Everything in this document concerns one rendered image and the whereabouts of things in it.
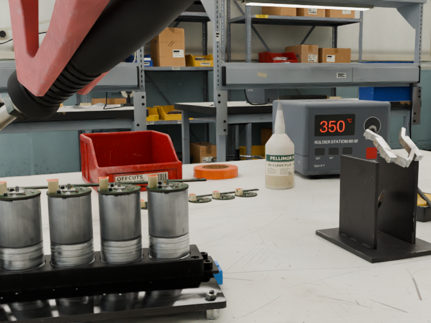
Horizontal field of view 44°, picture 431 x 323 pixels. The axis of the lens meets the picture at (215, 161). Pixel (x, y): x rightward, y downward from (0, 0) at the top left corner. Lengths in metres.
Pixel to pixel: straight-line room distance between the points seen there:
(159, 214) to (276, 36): 5.09
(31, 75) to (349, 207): 0.27
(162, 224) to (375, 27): 5.76
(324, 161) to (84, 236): 0.42
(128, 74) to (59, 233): 2.35
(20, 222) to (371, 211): 0.23
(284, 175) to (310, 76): 2.44
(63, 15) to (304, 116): 0.49
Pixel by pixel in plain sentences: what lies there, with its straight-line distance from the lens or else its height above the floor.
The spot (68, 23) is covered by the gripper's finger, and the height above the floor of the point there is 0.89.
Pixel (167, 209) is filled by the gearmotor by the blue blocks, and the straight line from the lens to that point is 0.30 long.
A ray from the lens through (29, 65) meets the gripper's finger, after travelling 0.23.
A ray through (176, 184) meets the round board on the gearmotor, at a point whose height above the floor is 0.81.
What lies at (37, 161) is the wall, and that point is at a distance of 4.75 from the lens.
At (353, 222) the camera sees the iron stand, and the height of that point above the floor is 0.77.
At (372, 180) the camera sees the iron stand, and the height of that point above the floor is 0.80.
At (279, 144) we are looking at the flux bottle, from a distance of 0.61.
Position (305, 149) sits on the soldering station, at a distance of 0.66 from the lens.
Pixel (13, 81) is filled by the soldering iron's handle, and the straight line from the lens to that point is 0.24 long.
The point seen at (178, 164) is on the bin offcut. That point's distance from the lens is 0.62.
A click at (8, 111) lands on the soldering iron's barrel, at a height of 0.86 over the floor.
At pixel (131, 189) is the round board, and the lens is 0.31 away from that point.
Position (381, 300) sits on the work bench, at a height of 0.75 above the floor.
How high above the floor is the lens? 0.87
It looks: 8 degrees down
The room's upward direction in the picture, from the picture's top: 1 degrees counter-clockwise
